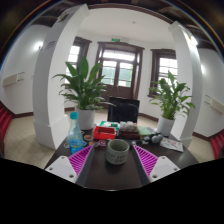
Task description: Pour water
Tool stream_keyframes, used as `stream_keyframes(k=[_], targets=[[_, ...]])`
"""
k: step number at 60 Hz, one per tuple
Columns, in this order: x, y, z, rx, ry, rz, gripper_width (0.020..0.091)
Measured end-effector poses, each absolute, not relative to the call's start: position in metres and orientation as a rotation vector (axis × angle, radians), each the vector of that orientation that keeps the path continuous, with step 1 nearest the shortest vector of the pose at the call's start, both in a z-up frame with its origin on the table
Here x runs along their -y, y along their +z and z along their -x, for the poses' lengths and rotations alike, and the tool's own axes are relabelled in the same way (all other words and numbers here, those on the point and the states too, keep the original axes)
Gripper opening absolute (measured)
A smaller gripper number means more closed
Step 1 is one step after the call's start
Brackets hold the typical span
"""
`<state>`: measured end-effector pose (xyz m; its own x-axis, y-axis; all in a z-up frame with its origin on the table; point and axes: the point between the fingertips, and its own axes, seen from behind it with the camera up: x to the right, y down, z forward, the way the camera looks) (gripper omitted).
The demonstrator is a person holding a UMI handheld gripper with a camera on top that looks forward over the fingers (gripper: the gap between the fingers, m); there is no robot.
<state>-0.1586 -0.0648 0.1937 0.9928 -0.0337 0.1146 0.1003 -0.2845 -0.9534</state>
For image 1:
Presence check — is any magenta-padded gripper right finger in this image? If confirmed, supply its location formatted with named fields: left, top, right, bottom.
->
left=130, top=143, right=181, bottom=188

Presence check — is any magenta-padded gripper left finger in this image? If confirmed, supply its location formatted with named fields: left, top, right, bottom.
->
left=44, top=144, right=98, bottom=188

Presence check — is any clear bottle with blue cap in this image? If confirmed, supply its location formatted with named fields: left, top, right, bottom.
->
left=68, top=111, right=85, bottom=155

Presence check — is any grey rounded device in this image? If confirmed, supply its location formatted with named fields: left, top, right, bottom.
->
left=149, top=132, right=164, bottom=144

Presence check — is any printed paper leaflet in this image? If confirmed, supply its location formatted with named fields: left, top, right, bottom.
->
left=159, top=137, right=185, bottom=153

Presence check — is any pale green pouch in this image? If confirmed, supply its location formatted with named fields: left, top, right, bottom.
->
left=137, top=125, right=154, bottom=137

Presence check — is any grey-green ceramic mug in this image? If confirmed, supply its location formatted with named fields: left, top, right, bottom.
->
left=105, top=138, right=131, bottom=166

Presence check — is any dark wooden box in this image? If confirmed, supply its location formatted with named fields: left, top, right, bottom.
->
left=118, top=121, right=141, bottom=141

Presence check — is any red plastic box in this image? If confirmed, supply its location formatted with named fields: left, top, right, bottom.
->
left=92, top=125, right=117, bottom=141

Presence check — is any leafy plant in white pot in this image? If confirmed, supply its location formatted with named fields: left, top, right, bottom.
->
left=52, top=56, right=116, bottom=131
left=148, top=70, right=197, bottom=137

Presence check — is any green box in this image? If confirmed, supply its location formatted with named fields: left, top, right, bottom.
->
left=99, top=120, right=120, bottom=129

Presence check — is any black chair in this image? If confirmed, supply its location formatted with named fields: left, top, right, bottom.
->
left=107, top=96, right=141, bottom=124

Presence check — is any red carpeted staircase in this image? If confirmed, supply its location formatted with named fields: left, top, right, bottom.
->
left=0, top=103, right=13, bottom=141
left=209, top=131, right=224, bottom=159

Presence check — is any dark wooden glazed double door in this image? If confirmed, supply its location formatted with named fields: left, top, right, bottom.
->
left=95, top=41, right=145, bottom=101

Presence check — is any dark-framed window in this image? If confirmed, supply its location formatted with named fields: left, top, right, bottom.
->
left=64, top=36, right=93, bottom=84
left=148, top=48, right=179, bottom=98

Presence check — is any white wall unit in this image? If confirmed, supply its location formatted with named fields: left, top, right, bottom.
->
left=2, top=71, right=26, bottom=88
left=203, top=94, right=224, bottom=114

